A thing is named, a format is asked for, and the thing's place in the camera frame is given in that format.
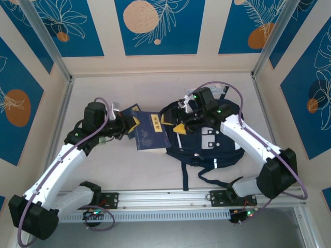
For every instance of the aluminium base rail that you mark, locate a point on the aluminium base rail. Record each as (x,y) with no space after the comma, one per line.
(165,197)

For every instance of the navy blue student backpack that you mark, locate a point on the navy blue student backpack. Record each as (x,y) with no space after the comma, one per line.
(219,155)

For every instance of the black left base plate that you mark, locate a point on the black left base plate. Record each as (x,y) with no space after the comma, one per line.
(111,200)

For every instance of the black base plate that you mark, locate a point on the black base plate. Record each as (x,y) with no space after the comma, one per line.
(217,198)
(111,200)

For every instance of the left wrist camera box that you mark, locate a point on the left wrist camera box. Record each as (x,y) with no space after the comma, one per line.
(115,109)

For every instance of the black controller board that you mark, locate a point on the black controller board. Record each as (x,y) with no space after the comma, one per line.
(93,214)
(243,216)

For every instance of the large navy yellow-label book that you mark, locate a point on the large navy yellow-label book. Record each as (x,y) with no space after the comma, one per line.
(147,134)

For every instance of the aluminium corner post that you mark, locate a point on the aluminium corner post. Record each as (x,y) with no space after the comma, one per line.
(271,38)
(49,44)

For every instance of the clear green plastic folder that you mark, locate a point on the clear green plastic folder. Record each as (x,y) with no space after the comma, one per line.
(103,140)

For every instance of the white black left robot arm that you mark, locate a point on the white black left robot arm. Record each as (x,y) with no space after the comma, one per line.
(57,168)

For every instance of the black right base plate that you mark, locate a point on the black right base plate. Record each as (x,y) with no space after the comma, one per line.
(217,198)

